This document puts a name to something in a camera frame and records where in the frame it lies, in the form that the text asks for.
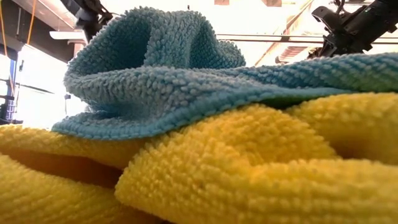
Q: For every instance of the light blue microfiber towel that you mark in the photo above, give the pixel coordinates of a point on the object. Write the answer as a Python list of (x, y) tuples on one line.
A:
[(174, 93)]

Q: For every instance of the dark rack silhouette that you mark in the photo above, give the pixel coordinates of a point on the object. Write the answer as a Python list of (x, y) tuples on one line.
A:
[(7, 109)]

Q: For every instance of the silver ventilation duct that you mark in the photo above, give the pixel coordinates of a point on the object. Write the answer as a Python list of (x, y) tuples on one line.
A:
[(290, 53)]

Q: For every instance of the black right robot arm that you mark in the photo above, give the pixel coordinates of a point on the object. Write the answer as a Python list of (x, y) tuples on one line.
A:
[(382, 15)]

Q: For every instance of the long linear light bar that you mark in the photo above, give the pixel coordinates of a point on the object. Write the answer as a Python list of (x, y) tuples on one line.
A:
[(248, 38)]

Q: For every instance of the bright window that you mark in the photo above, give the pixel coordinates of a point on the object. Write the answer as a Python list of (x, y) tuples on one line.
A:
[(40, 93)]

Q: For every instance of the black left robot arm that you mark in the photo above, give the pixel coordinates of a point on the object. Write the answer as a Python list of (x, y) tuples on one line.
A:
[(90, 21)]

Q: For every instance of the yellow microfiber towel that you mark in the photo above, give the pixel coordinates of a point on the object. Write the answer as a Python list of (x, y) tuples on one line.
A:
[(233, 171)]

